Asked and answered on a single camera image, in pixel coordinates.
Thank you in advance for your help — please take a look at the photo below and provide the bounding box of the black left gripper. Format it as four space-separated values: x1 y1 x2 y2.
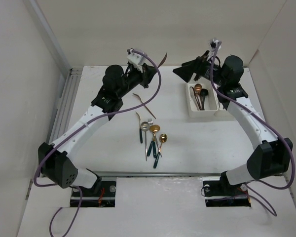
116 63 157 99

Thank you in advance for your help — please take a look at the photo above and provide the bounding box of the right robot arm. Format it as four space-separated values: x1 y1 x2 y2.
173 51 293 195

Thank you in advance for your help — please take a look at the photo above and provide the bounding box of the white container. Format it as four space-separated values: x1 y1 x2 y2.
214 93 235 120
185 80 218 122

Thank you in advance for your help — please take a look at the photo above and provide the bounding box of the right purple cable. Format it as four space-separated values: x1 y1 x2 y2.
209 41 294 217

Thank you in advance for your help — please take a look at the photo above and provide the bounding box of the brown wooden spoon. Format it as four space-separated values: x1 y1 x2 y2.
192 85 203 111

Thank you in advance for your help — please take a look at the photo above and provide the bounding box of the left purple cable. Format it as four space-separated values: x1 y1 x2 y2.
34 49 162 235

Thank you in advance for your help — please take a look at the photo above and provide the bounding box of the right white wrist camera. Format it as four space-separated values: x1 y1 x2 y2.
207 38 222 59

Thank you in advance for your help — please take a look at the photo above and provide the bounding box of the brown wooden fork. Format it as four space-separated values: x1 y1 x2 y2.
157 53 168 68

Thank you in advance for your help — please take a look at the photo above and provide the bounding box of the gold spoon green handle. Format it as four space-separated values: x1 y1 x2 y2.
147 125 160 158
153 134 168 169

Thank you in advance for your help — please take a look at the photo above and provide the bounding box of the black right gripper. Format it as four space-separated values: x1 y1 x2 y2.
173 50 227 87

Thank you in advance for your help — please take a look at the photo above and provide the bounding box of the copper round spoon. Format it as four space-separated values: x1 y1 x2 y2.
193 83 204 111

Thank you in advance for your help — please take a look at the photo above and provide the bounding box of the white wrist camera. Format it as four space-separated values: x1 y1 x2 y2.
207 38 222 59
127 48 147 73

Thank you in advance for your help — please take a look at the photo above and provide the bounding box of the white left container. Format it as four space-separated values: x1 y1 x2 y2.
185 80 218 122

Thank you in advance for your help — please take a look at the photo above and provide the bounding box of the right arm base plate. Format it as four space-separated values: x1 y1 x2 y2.
201 178 251 207

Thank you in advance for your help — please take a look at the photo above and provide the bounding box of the aluminium frame rail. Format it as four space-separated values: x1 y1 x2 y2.
45 68 83 144

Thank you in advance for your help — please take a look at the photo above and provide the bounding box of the white right container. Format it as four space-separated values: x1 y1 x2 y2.
214 93 235 120

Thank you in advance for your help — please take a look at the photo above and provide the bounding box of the black round spoon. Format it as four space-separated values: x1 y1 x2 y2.
200 88 209 110

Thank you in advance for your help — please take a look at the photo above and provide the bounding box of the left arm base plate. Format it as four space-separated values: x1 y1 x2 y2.
80 179 116 208

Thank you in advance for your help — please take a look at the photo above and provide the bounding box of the silver fork green handle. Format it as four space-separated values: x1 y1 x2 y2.
148 118 157 158

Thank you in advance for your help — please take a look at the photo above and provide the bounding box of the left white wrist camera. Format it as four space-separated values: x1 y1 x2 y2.
127 48 147 73

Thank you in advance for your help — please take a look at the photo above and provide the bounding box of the thin copper bent fork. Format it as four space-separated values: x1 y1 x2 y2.
132 92 157 119

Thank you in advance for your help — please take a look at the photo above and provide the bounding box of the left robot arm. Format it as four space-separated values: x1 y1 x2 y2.
35 63 160 196

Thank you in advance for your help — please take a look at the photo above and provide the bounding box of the purple cable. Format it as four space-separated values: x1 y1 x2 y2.
34 49 162 235
209 41 294 217

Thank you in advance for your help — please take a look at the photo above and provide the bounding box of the silver ridged spoon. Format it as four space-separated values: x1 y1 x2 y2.
141 121 150 161

